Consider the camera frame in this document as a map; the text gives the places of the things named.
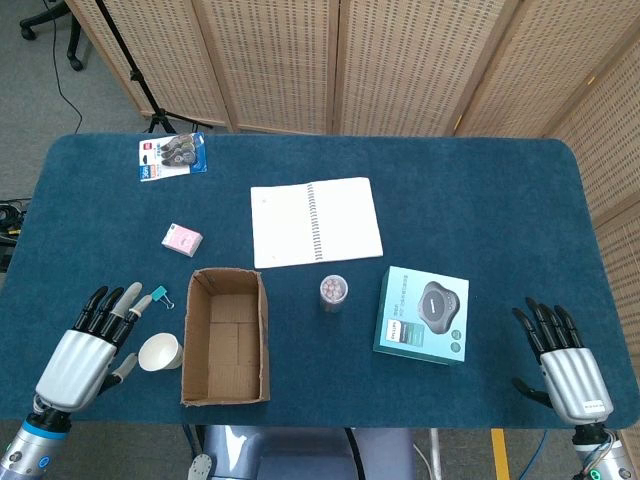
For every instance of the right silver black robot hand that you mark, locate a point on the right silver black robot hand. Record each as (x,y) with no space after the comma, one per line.
(575,380)

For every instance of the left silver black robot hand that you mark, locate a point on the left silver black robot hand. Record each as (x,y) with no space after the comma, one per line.
(82,357)

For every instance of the green binder clip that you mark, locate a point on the green binder clip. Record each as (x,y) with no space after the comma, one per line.
(160,294)

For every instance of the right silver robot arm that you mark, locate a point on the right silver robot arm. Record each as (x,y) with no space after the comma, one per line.
(600,457)

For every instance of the white paper cup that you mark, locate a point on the white paper cup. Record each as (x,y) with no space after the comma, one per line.
(156,352)

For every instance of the open cardboard box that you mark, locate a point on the open cardboard box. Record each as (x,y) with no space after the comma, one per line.
(225,350)

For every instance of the pink tissue pack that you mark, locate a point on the pink tissue pack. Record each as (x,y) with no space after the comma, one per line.
(182,240)

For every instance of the teal speaker product box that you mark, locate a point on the teal speaker product box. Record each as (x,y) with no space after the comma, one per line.
(422,320)

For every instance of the metal table leg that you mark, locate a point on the metal table leg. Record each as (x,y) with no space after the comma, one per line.
(435,452)

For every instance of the blue table cloth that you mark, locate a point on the blue table cloth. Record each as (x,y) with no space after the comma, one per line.
(475,200)

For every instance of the correction tape blister pack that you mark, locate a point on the correction tape blister pack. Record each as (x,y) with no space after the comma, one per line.
(170,157)

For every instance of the grey robot torso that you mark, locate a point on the grey robot torso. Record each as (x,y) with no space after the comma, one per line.
(300,452)

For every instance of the clear jar of pencils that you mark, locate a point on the clear jar of pencils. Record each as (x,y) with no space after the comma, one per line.
(334,292)

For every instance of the open spiral notebook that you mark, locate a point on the open spiral notebook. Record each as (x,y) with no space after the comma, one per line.
(345,220)

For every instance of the black tripod stand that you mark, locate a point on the black tripod stand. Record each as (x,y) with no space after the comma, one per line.
(135,75)

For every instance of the black office chair base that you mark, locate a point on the black office chair base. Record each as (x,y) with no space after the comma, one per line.
(74,35)

